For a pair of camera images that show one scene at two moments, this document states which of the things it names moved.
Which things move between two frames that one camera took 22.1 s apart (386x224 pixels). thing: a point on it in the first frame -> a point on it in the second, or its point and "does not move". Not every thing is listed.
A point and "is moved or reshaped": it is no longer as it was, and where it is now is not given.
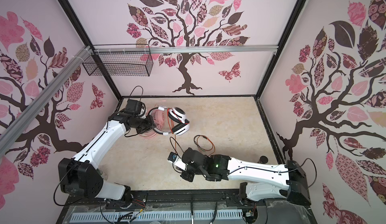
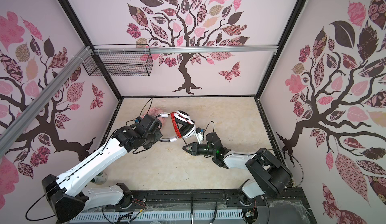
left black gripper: (150, 125) -> (158, 134)
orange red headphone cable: (171, 124) -> (175, 123)
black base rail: (294, 208) does not move
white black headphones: (177, 117) is moved or reshaped
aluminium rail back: (158, 49) does not move
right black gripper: (188, 178) -> (195, 148)
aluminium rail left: (30, 112) does not move
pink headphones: (160, 117) does not move
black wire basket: (123, 60) does not move
